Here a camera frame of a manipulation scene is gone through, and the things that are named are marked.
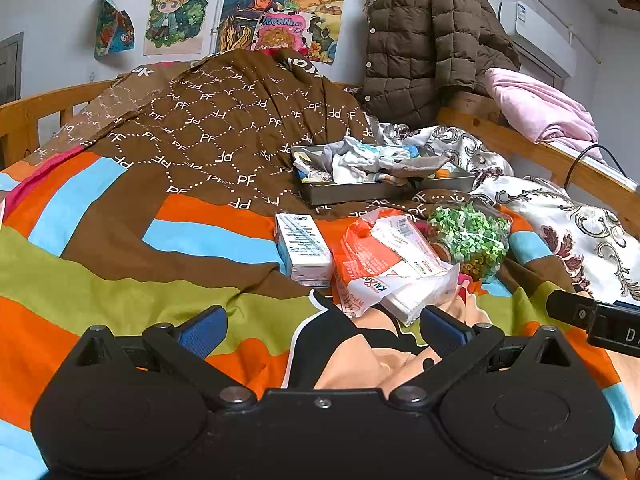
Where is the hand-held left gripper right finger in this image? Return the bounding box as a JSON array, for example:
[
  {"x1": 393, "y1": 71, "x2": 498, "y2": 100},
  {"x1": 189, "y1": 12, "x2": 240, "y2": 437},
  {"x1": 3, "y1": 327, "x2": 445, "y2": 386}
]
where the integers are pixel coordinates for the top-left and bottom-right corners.
[{"x1": 389, "y1": 305, "x2": 583, "y2": 413}]

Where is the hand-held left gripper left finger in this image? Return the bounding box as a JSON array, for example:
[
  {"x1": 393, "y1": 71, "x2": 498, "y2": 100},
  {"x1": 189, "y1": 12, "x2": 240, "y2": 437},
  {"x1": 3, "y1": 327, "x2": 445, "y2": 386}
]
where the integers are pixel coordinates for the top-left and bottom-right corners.
[{"x1": 65, "y1": 305, "x2": 257, "y2": 413}]

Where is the grey metal tray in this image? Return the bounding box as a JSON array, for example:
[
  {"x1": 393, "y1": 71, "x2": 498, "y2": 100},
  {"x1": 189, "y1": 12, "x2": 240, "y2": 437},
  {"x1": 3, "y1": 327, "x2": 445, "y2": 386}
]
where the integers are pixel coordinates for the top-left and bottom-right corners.
[{"x1": 291, "y1": 143, "x2": 476, "y2": 207}]

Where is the white printed sock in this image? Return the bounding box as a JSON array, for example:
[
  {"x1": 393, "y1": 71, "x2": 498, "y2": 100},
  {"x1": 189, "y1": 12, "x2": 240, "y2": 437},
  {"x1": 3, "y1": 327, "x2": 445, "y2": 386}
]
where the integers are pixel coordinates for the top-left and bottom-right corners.
[{"x1": 294, "y1": 159, "x2": 335, "y2": 184}]

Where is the white tissue pack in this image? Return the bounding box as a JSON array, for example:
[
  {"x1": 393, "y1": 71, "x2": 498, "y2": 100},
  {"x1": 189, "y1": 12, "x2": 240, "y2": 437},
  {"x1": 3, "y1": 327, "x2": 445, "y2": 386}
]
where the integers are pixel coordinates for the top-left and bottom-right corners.
[{"x1": 380, "y1": 265, "x2": 461, "y2": 327}]

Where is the floral satin quilt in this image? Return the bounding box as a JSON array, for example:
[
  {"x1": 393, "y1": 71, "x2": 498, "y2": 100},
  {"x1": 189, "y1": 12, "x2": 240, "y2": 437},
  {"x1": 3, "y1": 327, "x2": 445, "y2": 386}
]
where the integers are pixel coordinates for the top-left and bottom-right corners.
[{"x1": 365, "y1": 120, "x2": 640, "y2": 307}]

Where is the colourful striped blanket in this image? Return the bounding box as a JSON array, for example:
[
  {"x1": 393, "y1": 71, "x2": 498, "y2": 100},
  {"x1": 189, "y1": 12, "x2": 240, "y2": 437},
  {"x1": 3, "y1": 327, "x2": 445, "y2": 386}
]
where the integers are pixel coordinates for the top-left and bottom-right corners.
[{"x1": 0, "y1": 150, "x2": 640, "y2": 480}]

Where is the green white speckled bag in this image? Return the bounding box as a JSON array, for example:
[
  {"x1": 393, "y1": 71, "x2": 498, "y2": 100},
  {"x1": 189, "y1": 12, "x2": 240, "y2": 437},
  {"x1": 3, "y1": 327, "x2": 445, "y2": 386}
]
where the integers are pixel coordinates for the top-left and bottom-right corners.
[{"x1": 426, "y1": 200, "x2": 512, "y2": 282}]

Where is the orange white plastic bag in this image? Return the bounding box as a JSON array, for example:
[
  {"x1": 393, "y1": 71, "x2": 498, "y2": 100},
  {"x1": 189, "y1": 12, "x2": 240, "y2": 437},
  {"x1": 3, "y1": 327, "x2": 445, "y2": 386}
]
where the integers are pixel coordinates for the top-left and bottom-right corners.
[{"x1": 332, "y1": 209, "x2": 461, "y2": 327}]

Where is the white cardboard box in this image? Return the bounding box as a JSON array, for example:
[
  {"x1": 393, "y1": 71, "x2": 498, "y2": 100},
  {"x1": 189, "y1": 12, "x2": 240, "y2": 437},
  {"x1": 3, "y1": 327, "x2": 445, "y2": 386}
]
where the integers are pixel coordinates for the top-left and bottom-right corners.
[{"x1": 275, "y1": 212, "x2": 334, "y2": 284}]

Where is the pink blanket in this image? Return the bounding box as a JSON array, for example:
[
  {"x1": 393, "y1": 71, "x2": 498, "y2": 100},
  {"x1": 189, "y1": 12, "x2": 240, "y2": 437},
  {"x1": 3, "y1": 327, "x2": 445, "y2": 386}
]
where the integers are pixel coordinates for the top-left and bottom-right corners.
[{"x1": 485, "y1": 67, "x2": 600, "y2": 147}]

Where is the white air conditioner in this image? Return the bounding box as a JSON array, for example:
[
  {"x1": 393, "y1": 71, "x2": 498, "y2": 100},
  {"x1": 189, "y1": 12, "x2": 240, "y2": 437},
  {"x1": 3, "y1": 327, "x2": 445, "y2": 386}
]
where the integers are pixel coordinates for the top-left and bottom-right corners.
[{"x1": 497, "y1": 0, "x2": 577, "y2": 77}]

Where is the brown puffer jacket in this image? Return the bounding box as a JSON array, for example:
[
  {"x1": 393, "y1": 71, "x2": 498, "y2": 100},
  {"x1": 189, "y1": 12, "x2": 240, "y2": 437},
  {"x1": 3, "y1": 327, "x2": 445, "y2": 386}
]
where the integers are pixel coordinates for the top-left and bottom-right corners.
[{"x1": 362, "y1": 0, "x2": 522, "y2": 129}]

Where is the pink cartoon girl poster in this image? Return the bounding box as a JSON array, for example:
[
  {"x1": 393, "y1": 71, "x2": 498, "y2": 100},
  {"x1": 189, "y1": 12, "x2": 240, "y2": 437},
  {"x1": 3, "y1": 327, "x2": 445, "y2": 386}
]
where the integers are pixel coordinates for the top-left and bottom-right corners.
[{"x1": 250, "y1": 9, "x2": 317, "y2": 57}]

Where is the blond cartoon child poster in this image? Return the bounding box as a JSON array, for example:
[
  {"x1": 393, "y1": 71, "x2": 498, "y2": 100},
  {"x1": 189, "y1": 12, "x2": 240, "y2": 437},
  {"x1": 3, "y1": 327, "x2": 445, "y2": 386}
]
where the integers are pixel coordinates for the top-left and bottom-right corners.
[{"x1": 143, "y1": 0, "x2": 214, "y2": 57}]

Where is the crumpled colourful poster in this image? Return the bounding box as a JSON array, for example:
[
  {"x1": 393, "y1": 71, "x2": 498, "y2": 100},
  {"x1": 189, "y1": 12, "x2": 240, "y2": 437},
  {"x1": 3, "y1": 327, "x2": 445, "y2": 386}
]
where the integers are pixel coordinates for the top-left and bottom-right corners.
[{"x1": 93, "y1": 0, "x2": 136, "y2": 60}]

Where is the blue fish seaweed poster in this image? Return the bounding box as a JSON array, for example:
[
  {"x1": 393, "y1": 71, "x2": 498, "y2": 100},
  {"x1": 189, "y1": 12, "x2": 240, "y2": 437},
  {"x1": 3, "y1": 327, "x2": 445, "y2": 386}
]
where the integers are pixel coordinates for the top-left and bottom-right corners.
[{"x1": 217, "y1": 0, "x2": 289, "y2": 56}]

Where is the orange landscape poster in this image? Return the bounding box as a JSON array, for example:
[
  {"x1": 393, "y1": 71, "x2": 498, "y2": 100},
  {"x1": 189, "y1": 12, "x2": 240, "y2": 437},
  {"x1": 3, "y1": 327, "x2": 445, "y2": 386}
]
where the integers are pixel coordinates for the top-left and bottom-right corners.
[{"x1": 285, "y1": 0, "x2": 346, "y2": 64}]

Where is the black cable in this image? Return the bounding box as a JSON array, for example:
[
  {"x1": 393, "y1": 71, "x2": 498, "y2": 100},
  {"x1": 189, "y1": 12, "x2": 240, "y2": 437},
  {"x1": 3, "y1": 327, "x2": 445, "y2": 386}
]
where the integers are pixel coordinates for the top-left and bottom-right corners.
[{"x1": 564, "y1": 144, "x2": 632, "y2": 189}]

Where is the wooden bed frame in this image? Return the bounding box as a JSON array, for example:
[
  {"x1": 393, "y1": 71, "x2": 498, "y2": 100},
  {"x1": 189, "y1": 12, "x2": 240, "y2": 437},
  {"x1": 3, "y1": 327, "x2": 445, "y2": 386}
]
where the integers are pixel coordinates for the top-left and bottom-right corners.
[{"x1": 0, "y1": 77, "x2": 640, "y2": 237}]

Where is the grey wall panel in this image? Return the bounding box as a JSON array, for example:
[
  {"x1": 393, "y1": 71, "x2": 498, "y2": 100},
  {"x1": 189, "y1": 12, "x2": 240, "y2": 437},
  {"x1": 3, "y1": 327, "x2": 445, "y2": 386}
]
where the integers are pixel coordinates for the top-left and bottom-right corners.
[{"x1": 0, "y1": 32, "x2": 25, "y2": 107}]

